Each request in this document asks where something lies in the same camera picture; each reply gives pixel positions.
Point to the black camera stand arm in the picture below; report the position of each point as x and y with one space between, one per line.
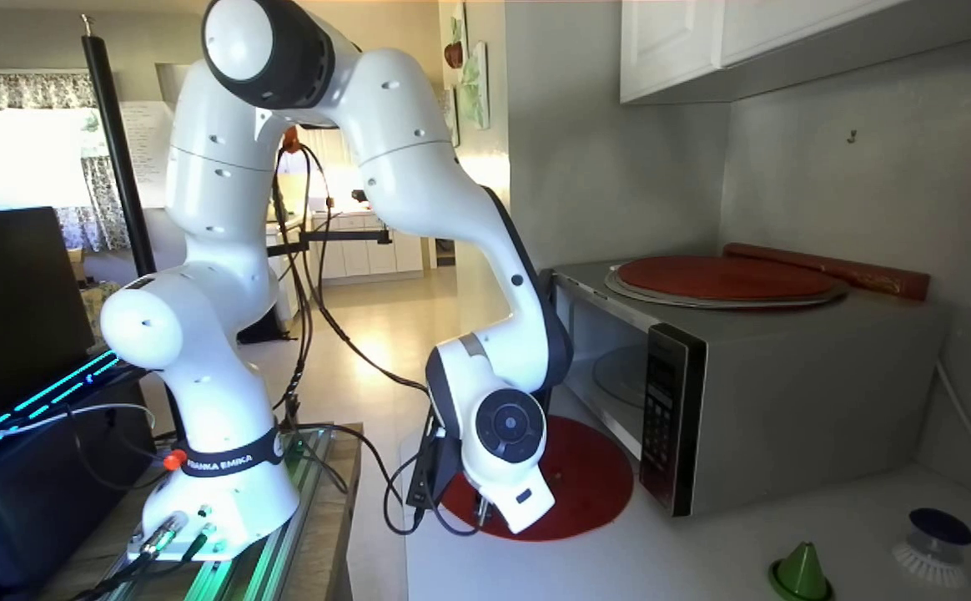
339 235

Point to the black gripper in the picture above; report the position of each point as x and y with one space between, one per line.
435 469

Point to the glass robot table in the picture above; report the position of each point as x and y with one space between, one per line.
304 501

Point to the red button device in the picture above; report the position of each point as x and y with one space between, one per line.
172 459

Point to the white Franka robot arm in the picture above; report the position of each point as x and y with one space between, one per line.
395 146

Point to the black vertical pole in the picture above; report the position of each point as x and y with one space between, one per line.
118 156

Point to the red plate on counter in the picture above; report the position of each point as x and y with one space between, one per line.
719 274

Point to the silver microwave oven body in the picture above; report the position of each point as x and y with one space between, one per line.
804 388

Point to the framed wall picture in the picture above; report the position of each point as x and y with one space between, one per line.
476 85

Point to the white wall cabinet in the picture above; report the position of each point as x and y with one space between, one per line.
727 33

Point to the patterned window curtain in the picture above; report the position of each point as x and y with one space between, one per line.
17 94

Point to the red wall ornament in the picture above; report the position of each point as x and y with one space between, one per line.
452 51

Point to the green funnel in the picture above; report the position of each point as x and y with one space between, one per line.
803 569

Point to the red round placemat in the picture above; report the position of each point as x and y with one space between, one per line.
590 480

